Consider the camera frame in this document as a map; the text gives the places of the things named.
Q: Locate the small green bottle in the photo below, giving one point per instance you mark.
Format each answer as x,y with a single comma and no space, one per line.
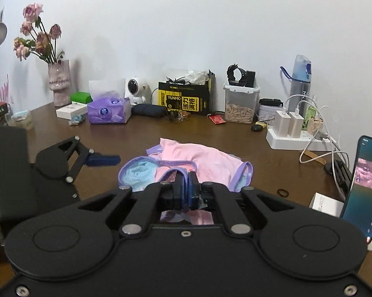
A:
309,117

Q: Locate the black pouch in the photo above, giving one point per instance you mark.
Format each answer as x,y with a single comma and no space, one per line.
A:
148,110

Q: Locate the green box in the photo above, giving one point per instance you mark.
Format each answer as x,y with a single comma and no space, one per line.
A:
80,97

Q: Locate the flat black device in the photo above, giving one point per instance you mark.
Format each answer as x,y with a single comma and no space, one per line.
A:
339,173

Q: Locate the blue candy wrapper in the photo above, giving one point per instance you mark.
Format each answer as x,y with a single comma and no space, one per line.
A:
77,120

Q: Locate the small black box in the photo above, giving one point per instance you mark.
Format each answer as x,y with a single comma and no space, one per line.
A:
250,79

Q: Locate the white round security camera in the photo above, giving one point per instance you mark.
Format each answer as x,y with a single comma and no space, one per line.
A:
136,88

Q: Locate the white charger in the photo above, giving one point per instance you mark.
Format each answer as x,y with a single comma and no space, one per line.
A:
281,123
295,125

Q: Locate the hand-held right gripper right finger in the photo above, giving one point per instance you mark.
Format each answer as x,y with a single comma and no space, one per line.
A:
193,190

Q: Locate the blue grey water bottle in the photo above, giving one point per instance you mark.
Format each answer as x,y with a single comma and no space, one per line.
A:
302,83

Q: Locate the crumpled white plastic bag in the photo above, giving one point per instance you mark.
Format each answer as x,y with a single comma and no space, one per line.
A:
195,76

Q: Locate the dried pink roses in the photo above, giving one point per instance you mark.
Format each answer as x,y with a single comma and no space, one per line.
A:
40,38

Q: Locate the black yellow cardboard box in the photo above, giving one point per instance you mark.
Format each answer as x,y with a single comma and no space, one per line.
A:
186,100

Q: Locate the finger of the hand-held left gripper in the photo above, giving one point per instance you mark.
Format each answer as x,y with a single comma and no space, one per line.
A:
104,160

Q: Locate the flat white box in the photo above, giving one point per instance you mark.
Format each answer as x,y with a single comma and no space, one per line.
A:
70,111

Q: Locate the white round tin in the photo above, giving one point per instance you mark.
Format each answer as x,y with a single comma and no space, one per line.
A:
268,111

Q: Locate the pink feather decoration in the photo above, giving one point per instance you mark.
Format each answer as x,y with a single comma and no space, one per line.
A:
1,91

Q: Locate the pink blue mesh vest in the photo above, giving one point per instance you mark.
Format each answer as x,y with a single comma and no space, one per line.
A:
204,161

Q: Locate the small white carton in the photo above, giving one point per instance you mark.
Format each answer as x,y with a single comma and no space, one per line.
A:
325,204

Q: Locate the smartphone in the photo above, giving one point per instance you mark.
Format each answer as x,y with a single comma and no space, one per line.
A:
365,191

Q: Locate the black wristwatch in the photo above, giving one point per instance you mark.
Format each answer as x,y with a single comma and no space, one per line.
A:
235,74

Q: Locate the dark oval pebble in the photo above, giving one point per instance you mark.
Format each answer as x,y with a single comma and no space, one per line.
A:
256,127

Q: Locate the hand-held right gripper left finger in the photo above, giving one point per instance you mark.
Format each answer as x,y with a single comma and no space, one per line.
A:
180,190

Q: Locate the white power strip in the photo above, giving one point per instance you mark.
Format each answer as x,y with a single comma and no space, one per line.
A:
285,142

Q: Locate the pink ceramic vase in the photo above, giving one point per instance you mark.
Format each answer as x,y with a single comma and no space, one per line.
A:
59,82

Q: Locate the clear plastic storage container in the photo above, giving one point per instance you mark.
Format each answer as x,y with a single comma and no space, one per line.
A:
240,108

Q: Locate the red packet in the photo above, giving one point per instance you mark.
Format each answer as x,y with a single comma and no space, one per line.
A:
216,119

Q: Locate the tangled black earphones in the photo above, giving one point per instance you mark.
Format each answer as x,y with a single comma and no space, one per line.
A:
176,117

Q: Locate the purple tissue pack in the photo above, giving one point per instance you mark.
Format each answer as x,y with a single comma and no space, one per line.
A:
108,113

